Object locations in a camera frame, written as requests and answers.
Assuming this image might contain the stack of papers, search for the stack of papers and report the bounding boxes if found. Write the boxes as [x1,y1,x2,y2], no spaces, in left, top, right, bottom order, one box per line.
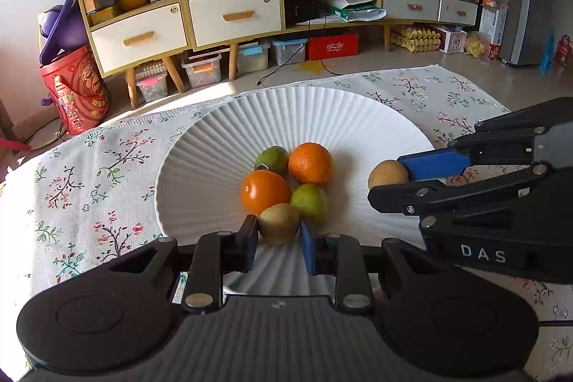
[324,0,386,22]

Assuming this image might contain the white drawer with flower sticker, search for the white drawer with flower sticker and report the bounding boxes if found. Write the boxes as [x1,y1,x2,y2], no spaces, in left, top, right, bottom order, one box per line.
[189,0,284,48]

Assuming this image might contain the bag of yellow pieces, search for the bag of yellow pieces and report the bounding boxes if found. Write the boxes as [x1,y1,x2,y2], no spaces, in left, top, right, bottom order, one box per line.
[464,30,491,61]

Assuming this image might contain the green plum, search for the green plum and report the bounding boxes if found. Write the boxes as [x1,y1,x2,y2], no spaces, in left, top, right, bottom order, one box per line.
[254,146,290,177]
[289,184,329,226]

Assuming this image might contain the low curved wooden cabinet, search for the low curved wooden cabinet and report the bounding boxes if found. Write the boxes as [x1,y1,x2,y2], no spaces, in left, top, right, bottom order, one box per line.
[242,0,482,52]

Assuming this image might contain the brown kiwi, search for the brown kiwi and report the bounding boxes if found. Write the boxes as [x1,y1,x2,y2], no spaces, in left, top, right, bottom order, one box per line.
[368,159,410,190]
[259,203,302,245]

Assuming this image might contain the clear storage box pink contents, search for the clear storage box pink contents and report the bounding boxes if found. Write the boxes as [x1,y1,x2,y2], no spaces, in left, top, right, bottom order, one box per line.
[134,62,170,103]

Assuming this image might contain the purple toy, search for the purple toy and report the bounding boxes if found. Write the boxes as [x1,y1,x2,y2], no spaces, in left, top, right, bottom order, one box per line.
[37,0,90,67]

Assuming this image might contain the white drawer with round sticker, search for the white drawer with round sticker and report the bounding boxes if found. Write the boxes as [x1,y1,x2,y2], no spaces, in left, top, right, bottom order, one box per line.
[90,6,189,74]

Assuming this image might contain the blue lid storage box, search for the blue lid storage box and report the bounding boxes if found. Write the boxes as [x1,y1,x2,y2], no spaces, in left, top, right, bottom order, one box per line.
[271,37,309,66]
[237,42,270,74]

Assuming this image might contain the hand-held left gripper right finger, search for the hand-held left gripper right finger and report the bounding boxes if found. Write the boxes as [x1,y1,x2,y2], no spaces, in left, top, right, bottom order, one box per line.
[300,220,451,315]

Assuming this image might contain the clear storage box orange contents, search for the clear storage box orange contents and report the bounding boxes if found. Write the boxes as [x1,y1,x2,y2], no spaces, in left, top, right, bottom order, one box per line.
[181,51,223,88]

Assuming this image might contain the floral tablecloth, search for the floral tablecloth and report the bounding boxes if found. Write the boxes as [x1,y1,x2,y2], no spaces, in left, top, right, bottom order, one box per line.
[0,66,573,382]

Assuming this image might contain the wide grey drawer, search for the wide grey drawer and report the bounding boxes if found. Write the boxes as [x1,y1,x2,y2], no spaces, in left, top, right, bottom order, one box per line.
[382,0,442,22]

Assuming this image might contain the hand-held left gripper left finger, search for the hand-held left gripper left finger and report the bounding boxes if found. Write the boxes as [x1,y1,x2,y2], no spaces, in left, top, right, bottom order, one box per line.
[107,216,259,315]

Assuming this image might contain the black device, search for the black device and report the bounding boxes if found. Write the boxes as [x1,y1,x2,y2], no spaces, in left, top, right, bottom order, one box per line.
[284,0,319,25]

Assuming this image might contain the pink and white box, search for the pink and white box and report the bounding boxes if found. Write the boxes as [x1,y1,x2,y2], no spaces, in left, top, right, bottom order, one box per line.
[436,26,468,55]

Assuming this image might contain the narrow grey drawer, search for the narrow grey drawer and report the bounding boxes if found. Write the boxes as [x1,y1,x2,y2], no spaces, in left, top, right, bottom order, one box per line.
[439,0,480,27]

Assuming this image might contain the red cardboard box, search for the red cardboard box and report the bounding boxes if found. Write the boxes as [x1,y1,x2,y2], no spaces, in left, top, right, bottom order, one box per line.
[307,32,361,61]

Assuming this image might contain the red printed bucket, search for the red printed bucket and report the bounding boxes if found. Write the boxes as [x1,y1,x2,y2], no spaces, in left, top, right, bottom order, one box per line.
[38,44,112,136]

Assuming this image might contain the large mandarin orange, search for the large mandarin orange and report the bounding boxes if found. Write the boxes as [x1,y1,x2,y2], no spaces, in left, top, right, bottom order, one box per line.
[288,142,334,186]

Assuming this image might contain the white ribbed plate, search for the white ribbed plate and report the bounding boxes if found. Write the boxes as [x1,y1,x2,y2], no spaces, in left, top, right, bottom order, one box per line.
[154,87,437,295]

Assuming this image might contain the orange tomato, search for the orange tomato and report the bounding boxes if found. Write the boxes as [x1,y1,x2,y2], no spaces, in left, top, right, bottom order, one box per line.
[240,169,292,216]

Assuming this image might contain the stack of yellow egg trays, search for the stack of yellow egg trays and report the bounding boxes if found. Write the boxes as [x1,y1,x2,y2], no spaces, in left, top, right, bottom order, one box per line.
[389,24,444,54]

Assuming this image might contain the wooden shelf cabinet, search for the wooden shelf cabinet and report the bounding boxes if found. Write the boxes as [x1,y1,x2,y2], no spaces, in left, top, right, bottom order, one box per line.
[68,0,287,107]

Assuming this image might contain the tall white carton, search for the tall white carton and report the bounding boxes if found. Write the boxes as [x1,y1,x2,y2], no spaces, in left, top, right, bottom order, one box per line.
[479,1,509,61]

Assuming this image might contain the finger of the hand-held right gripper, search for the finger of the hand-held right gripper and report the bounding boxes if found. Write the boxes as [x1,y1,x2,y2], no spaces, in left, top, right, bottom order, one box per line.
[368,165,551,218]
[398,98,573,182]

